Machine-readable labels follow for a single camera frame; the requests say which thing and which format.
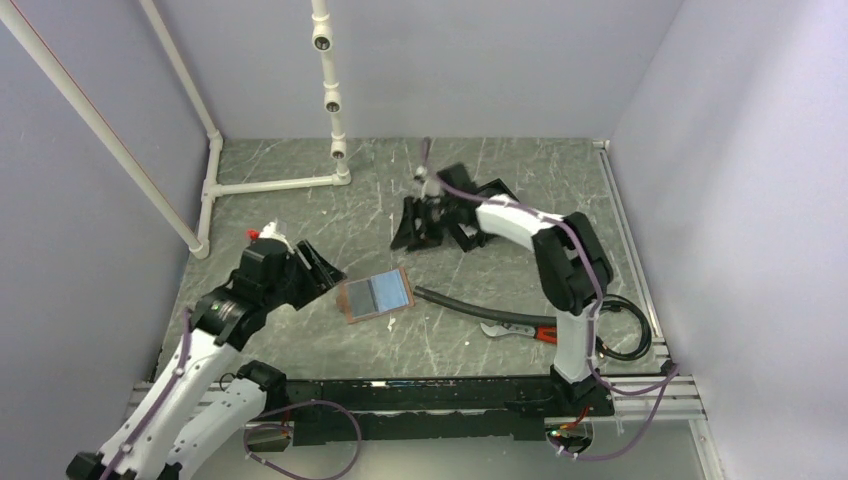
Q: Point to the black plastic card tray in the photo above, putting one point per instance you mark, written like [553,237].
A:
[483,210]

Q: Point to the brown leather card holder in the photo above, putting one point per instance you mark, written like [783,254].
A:
[393,293]

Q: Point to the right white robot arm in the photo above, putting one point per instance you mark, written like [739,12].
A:
[573,269]

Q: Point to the grey credit card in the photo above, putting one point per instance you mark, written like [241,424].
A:
[361,299]

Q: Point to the white pvc pipe frame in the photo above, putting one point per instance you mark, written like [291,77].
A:
[102,149]

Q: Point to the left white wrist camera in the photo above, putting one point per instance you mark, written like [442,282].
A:
[273,230]

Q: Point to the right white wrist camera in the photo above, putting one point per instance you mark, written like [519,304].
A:
[430,186]

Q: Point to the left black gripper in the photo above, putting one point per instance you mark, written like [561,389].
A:
[322,276]

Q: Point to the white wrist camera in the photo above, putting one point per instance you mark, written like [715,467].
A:
[273,230]
[430,186]

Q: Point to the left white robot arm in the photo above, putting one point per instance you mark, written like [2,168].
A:
[164,438]

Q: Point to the red handled pruning shears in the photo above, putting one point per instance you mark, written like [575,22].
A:
[544,334]

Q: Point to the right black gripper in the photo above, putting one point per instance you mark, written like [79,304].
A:
[408,236]

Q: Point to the aluminium frame rail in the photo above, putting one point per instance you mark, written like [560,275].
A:
[691,416]

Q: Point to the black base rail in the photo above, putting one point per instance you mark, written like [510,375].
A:
[324,411]

